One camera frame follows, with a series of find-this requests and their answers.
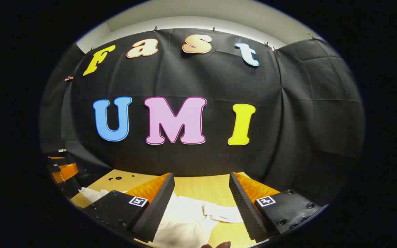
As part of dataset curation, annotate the black backdrop cloth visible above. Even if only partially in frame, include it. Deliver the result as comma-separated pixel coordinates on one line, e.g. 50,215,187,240
40,28,366,207

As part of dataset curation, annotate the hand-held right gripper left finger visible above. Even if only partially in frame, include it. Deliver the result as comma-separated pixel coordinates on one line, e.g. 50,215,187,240
83,173,175,241

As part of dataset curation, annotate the white garment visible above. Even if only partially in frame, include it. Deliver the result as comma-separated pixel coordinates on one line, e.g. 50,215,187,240
80,187,244,248

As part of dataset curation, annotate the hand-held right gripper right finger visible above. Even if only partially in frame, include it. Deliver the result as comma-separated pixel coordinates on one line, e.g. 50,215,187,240
229,172,322,241

